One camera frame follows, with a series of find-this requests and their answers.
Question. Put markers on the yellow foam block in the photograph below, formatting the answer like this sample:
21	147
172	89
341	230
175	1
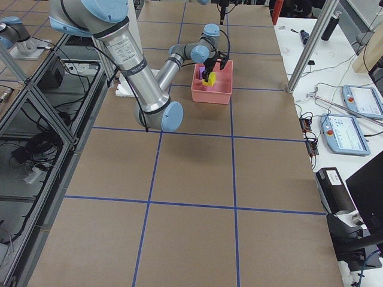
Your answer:
210	82

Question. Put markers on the black water bottle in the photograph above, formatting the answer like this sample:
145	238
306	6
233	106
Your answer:
333	22

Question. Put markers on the overhead black camera mount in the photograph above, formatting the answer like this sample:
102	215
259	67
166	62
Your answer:
225	7

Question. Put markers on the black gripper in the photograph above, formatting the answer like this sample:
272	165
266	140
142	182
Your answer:
209	65

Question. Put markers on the purple foam block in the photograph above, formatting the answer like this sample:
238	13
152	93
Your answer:
201	72

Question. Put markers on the black computer monitor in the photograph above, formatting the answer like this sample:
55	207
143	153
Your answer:
353	244

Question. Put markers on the blue teach pendant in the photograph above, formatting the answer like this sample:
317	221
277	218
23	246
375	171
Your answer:
343	135
364	100

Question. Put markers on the aluminium frame post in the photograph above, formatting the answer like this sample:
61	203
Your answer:
318	29

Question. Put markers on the black box with label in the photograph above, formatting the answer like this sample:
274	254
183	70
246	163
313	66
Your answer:
333	192

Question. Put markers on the near blue teach pendant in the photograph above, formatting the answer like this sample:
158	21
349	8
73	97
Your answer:
343	135

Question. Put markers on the far blue teach pendant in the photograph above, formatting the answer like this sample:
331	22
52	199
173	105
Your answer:
364	100

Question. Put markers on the aluminium frame rail structure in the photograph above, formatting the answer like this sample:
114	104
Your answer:
51	89

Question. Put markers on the pink plastic bin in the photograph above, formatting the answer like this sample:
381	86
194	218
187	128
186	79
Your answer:
221	92

